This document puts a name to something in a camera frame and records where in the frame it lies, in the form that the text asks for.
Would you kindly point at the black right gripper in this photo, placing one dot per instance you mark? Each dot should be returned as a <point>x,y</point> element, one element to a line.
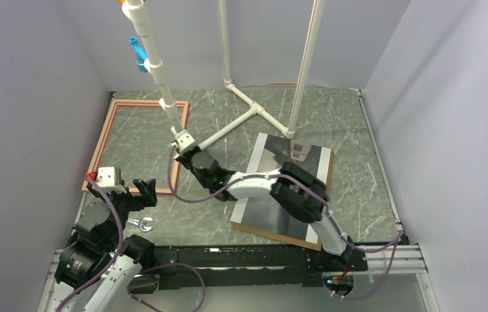
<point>184,154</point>

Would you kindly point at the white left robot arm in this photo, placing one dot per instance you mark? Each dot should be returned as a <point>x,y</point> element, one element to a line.
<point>98,260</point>

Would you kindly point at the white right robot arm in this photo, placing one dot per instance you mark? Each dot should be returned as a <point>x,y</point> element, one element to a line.
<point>302,195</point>

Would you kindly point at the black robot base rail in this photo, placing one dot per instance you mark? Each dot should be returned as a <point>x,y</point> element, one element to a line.
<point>258,264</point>

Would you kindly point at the red wooden picture frame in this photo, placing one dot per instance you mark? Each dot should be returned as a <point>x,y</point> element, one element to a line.
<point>135,137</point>

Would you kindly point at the glossy photo with white borders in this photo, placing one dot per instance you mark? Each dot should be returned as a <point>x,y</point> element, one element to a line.
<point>270,152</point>

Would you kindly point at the silver open-end wrench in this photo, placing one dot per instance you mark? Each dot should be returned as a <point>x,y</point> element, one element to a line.
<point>141,224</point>

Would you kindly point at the brown cardboard backing board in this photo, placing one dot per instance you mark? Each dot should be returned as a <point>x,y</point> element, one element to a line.
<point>264,217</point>

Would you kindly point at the blue pipe fitting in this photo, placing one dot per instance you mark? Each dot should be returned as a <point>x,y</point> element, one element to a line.
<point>140,54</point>

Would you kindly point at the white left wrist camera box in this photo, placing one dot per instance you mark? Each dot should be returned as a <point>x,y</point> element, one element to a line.
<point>108,178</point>

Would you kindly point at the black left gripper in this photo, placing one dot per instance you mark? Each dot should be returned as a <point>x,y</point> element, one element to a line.
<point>147,194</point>

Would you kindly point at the white PVC pipe stand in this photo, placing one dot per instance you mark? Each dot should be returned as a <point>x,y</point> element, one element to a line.
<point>136,13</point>

